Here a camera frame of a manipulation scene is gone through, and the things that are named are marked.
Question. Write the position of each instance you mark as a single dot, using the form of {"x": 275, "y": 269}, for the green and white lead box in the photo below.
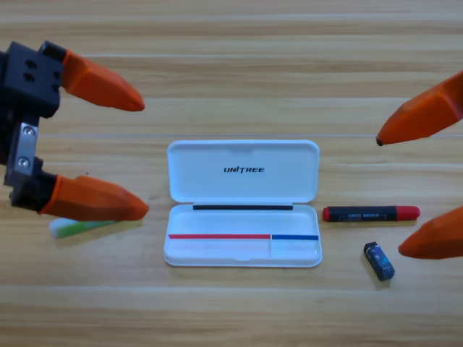
{"x": 72, "y": 229}

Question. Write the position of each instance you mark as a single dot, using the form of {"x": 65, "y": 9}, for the blue and black eraser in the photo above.
{"x": 379, "y": 262}

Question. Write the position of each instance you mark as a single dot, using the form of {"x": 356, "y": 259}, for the red and black marker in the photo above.
{"x": 369, "y": 214}

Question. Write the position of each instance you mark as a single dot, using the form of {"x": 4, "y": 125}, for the white Unitree pencil case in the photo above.
{"x": 235, "y": 224}

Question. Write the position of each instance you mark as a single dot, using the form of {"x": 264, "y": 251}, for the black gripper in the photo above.
{"x": 29, "y": 83}

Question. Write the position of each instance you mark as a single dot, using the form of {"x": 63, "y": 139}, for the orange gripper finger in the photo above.
{"x": 94, "y": 199}
{"x": 423, "y": 112}
{"x": 437, "y": 240}

